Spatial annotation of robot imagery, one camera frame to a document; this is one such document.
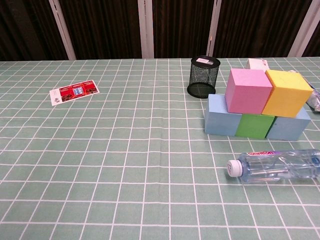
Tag pink foam cube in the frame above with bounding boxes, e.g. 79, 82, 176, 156
224, 67, 274, 115

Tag green foam cube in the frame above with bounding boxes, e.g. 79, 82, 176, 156
234, 113, 277, 139

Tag yellow foam cube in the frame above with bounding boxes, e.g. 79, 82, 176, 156
261, 69, 314, 119

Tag blue foam cube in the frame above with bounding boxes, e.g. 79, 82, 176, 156
204, 93, 244, 137
265, 105, 312, 141

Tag black mesh pen holder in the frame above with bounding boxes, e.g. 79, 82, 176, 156
186, 55, 221, 99

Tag green checked tablecloth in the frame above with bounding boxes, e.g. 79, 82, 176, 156
0, 56, 320, 240

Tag white label card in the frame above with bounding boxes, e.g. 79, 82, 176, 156
195, 57, 216, 66

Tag red printed flat card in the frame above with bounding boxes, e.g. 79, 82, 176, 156
49, 79, 101, 107

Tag dark brown curtain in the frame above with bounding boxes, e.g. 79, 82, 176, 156
0, 0, 320, 62

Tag white cardboard box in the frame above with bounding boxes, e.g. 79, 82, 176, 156
245, 57, 271, 72

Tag clear plastic water bottle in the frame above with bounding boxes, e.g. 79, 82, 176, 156
226, 148, 320, 185

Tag blue white squeeze tube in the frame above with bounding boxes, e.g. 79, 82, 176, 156
305, 88, 320, 112

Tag white vertical post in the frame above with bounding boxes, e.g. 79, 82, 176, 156
206, 0, 222, 58
287, 0, 320, 58
48, 0, 77, 61
137, 0, 154, 59

